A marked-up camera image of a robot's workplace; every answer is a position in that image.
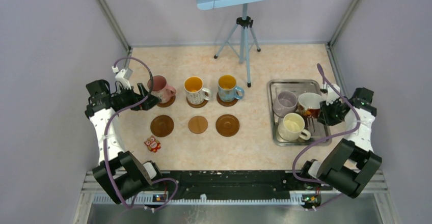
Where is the dark wooden coaster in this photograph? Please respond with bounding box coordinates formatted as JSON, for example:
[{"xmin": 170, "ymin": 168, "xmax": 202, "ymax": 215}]
[
  {"xmin": 215, "ymin": 114, "xmax": 240, "ymax": 137},
  {"xmin": 217, "ymin": 94, "xmax": 238, "ymax": 107},
  {"xmin": 157, "ymin": 95, "xmax": 176, "ymax": 107},
  {"xmin": 186, "ymin": 99, "xmax": 208, "ymax": 108},
  {"xmin": 150, "ymin": 115, "xmax": 174, "ymax": 137}
]

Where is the pink mug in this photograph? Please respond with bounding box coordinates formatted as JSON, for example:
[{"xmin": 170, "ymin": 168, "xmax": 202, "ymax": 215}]
[{"xmin": 151, "ymin": 75, "xmax": 177, "ymax": 99}]

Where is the metal tray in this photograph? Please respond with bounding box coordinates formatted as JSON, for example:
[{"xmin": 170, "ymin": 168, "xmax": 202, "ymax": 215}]
[{"xmin": 267, "ymin": 79, "xmax": 330, "ymax": 147}]

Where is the white red mug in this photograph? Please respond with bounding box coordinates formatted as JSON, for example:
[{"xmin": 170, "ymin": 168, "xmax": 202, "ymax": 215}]
[{"xmin": 298, "ymin": 93, "xmax": 325, "ymax": 119}]

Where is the lilac mug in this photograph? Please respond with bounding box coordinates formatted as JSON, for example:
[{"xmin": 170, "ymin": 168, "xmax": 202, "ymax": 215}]
[{"xmin": 273, "ymin": 91, "xmax": 298, "ymax": 118}]

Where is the patterned mug yellow inside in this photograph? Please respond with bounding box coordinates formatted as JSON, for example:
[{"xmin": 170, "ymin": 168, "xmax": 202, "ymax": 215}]
[{"xmin": 184, "ymin": 76, "xmax": 212, "ymax": 104}]

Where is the light wooden coaster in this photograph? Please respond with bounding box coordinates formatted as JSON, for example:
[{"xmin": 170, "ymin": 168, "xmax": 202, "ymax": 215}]
[{"xmin": 188, "ymin": 116, "xmax": 208, "ymax": 134}]

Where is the blue mug yellow inside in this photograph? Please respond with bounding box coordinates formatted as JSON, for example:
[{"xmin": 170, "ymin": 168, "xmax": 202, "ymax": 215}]
[{"xmin": 218, "ymin": 75, "xmax": 245, "ymax": 102}]

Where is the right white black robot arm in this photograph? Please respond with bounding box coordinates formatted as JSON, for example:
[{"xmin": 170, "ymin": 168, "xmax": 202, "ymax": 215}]
[{"xmin": 299, "ymin": 88, "xmax": 382, "ymax": 199}]

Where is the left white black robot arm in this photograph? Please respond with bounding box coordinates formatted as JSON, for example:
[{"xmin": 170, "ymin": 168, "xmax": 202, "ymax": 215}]
[{"xmin": 85, "ymin": 79, "xmax": 164, "ymax": 204}]

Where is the cream mug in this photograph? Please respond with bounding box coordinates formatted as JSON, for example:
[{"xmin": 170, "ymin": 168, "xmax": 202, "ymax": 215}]
[{"xmin": 277, "ymin": 113, "xmax": 311, "ymax": 142}]

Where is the red owl figurine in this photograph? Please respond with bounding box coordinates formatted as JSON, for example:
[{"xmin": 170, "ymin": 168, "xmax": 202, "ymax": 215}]
[{"xmin": 144, "ymin": 135, "xmax": 161, "ymax": 153}]

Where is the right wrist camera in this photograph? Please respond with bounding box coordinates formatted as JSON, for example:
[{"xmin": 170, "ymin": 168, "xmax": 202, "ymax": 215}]
[{"xmin": 320, "ymin": 83, "xmax": 341, "ymax": 105}]

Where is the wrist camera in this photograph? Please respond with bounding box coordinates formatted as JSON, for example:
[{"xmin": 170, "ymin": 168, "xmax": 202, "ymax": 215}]
[
  {"xmin": 320, "ymin": 83, "xmax": 341, "ymax": 105},
  {"xmin": 112, "ymin": 66, "xmax": 133, "ymax": 90}
]

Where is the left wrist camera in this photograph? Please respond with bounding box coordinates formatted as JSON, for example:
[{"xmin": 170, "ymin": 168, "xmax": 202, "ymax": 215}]
[{"xmin": 112, "ymin": 66, "xmax": 133, "ymax": 90}]

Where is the grey cable duct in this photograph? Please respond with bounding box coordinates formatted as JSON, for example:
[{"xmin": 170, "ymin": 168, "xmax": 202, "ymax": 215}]
[{"xmin": 93, "ymin": 193, "xmax": 305, "ymax": 206}]

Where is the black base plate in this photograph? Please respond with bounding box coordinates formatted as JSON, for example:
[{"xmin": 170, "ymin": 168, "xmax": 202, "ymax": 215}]
[{"xmin": 161, "ymin": 170, "xmax": 318, "ymax": 200}]

